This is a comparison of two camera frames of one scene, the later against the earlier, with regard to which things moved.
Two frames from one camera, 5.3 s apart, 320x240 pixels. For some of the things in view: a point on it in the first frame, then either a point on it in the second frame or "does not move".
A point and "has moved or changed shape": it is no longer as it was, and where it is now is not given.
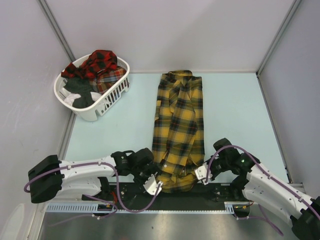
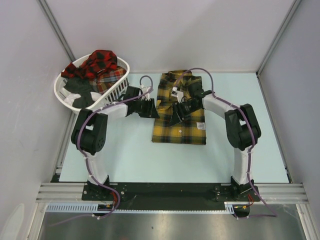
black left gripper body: (142, 173) → (142, 107)
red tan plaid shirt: (105, 79) does not move
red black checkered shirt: (98, 60) does not move
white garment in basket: (71, 97) does not move
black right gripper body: (217, 166) → (187, 108)
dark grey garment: (83, 87) does not move
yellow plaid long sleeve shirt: (178, 142) has moved or changed shape
